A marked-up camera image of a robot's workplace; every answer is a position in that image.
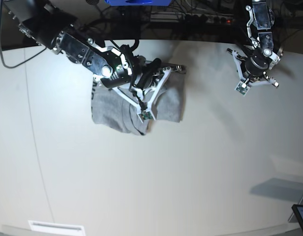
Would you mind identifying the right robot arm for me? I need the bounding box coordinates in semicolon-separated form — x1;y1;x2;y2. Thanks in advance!
0;0;185;89

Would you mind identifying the white label plate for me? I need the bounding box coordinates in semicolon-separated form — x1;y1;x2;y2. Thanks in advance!
28;220;85;231

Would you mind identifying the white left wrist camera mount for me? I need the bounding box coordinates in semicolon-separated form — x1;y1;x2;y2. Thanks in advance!
227;48;279;96

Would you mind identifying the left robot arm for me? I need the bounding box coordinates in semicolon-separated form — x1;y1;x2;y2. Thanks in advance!
244;0;283;78

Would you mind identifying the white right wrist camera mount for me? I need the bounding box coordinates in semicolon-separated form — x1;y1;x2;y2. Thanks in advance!
112;67;172;122

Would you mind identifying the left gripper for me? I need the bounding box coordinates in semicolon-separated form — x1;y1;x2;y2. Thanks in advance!
243;56;269;80

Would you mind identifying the black power strip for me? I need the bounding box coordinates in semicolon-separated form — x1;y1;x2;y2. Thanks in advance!
150;12;235;25

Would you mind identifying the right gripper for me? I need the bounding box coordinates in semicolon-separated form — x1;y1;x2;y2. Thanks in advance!
126;58;186;92

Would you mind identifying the blue plastic box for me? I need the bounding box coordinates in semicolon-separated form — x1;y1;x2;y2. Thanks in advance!
105;0;171;6

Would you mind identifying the grey T-shirt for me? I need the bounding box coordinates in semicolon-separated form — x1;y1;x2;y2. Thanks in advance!
91;63;185;136

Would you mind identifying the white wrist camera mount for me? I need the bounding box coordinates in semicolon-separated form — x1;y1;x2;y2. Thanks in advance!
227;48;279;96
112;67;172;122

